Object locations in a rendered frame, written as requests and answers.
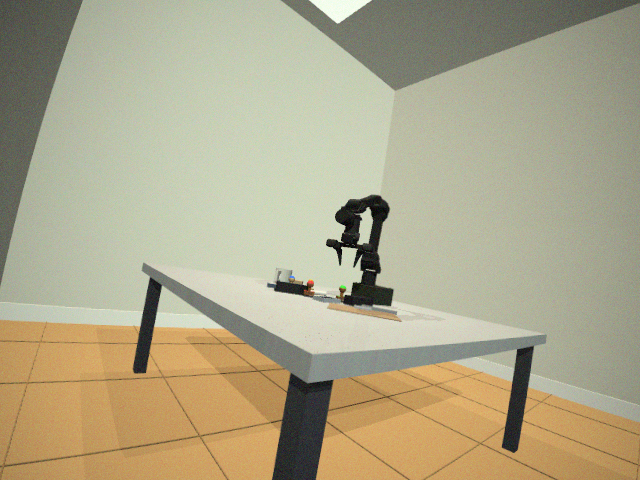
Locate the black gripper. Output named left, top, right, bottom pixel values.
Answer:
left=326, top=227, right=373, bottom=268

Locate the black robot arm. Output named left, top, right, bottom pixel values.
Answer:
left=335, top=195, right=390, bottom=287

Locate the grey mug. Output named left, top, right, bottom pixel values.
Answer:
left=273, top=268, right=292, bottom=283

